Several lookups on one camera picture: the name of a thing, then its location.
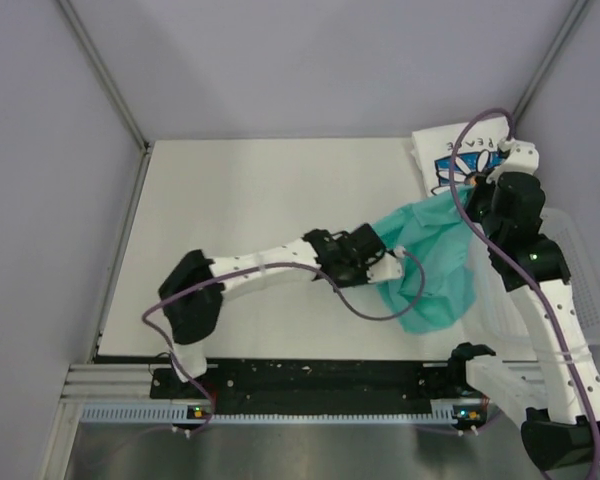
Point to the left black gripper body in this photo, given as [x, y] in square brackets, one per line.
[356, 275]

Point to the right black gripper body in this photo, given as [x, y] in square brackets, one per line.
[478, 207]

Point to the teal t shirt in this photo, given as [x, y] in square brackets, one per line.
[438, 286]

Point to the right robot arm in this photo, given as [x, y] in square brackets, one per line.
[559, 423]

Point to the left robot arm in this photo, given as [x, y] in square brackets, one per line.
[193, 317]

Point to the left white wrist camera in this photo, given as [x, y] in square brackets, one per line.
[390, 267]

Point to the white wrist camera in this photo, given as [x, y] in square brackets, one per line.
[390, 267]
[516, 156]

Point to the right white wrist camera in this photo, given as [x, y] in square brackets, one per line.
[516, 156]

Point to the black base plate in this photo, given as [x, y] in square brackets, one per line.
[330, 386]

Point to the light blue cable duct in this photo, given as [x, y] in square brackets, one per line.
[440, 412]

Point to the right aluminium frame post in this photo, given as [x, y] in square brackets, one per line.
[575, 16]

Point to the aluminium frame post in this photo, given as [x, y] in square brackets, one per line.
[101, 72]
[575, 16]

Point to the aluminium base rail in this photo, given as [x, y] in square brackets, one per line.
[85, 383]

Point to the left aluminium frame post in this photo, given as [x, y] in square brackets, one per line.
[101, 72]

